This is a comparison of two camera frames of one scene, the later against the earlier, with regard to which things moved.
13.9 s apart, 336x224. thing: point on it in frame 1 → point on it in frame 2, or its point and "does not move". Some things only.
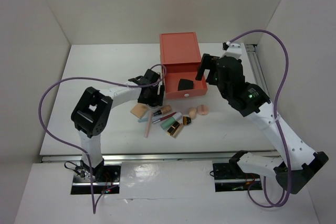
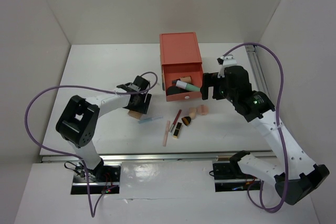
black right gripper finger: x=206 y=63 → x=210 y=80
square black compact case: x=185 y=84 → x=175 y=89
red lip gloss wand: x=164 y=118 → x=176 y=120
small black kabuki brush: x=186 y=120 does not move
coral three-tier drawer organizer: x=180 y=54 does not move
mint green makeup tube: x=167 y=123 → x=184 y=85
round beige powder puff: x=202 y=109 does not move
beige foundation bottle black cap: x=165 y=109 → x=186 y=79
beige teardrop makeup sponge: x=192 y=113 does not move
